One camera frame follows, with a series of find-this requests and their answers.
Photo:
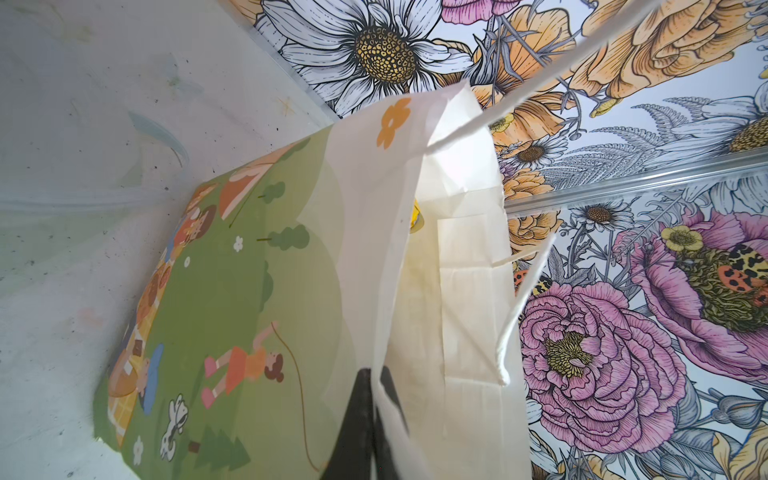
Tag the white paper bag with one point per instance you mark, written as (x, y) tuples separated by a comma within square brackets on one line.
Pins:
[(287, 275)]

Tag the clear glass bowl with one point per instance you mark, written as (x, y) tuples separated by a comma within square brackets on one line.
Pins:
[(63, 193)]

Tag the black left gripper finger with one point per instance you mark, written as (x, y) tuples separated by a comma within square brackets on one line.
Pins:
[(362, 447)]

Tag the yellow snack packet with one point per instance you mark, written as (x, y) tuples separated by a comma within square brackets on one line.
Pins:
[(417, 219)]

